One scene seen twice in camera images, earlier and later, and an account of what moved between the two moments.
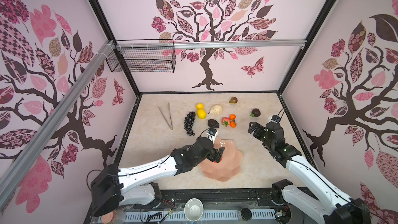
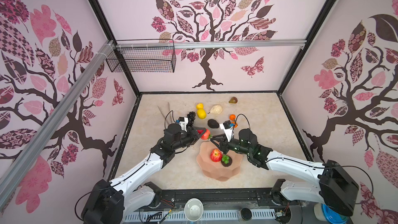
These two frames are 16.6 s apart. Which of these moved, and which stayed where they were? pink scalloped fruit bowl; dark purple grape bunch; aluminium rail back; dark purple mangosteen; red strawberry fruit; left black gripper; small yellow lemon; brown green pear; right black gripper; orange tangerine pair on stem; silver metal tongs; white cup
Moved: right black gripper; left black gripper; red strawberry fruit; dark purple mangosteen
Stayed: brown green pear; aluminium rail back; white cup; silver metal tongs; small yellow lemon; dark purple grape bunch; orange tangerine pair on stem; pink scalloped fruit bowl
